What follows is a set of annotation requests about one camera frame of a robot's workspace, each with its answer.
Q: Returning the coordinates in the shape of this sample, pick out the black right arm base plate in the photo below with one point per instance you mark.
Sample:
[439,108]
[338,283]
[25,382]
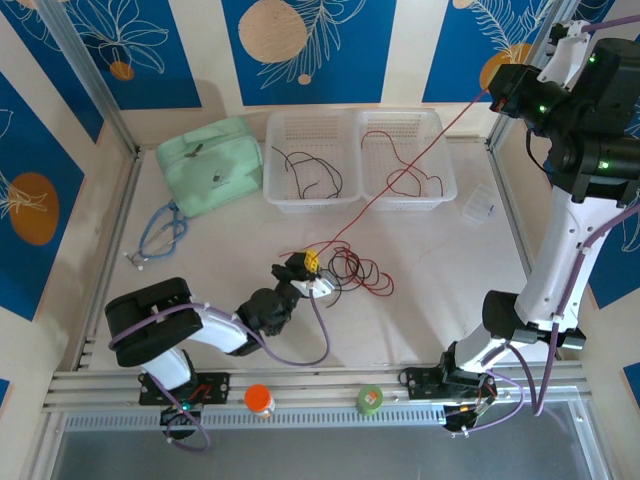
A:
[420,384]

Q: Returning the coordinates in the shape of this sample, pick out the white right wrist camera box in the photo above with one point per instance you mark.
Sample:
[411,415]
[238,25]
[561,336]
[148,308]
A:
[565,55]

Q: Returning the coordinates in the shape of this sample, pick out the mint green zip pouch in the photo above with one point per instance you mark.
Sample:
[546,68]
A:
[210,165]

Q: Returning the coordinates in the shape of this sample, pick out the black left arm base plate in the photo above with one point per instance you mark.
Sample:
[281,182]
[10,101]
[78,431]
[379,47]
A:
[215,389]

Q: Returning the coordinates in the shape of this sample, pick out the white perforated plastic basket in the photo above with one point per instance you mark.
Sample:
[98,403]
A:
[312,135]
[425,135]

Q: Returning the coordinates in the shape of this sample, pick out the aluminium front rail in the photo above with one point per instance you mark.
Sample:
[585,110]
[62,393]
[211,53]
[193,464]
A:
[320,385]

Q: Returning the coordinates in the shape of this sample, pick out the grey metal sheet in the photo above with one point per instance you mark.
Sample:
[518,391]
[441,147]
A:
[320,455]

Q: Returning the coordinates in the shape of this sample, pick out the clear plastic pill box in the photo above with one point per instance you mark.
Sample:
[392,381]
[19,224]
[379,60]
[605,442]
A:
[479,202]

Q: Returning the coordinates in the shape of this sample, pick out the blue stethoscope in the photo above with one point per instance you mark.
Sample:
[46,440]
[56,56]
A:
[143,240]

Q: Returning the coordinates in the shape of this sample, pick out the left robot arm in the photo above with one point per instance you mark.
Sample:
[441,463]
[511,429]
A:
[150,320]

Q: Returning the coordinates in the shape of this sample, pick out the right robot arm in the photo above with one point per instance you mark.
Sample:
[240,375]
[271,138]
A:
[555,250]

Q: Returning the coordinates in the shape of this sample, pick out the orange lid bottle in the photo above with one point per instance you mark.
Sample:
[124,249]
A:
[258,397]

